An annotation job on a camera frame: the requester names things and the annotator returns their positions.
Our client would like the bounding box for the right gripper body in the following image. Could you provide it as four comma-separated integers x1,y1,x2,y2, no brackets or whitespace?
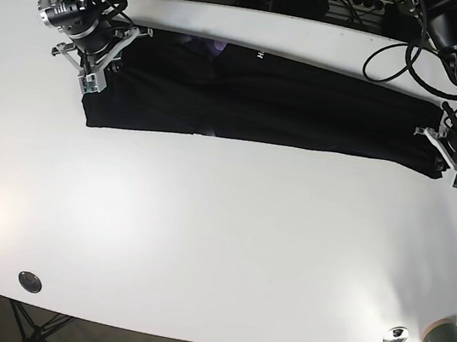
37,0,153,94

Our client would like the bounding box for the black printed T-shirt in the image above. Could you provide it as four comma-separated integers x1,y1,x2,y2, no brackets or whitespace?
82,31,447,180

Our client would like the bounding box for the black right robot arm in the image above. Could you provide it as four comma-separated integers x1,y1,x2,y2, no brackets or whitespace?
37,0,153,94

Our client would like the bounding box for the right metal table grommet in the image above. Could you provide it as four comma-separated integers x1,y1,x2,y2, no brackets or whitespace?
382,327,409,342

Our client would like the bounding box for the metal table grommet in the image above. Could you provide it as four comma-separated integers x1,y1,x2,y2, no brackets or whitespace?
382,327,409,342
18,271,43,294

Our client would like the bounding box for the left metal table grommet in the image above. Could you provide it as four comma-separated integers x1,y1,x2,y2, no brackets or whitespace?
18,271,43,294

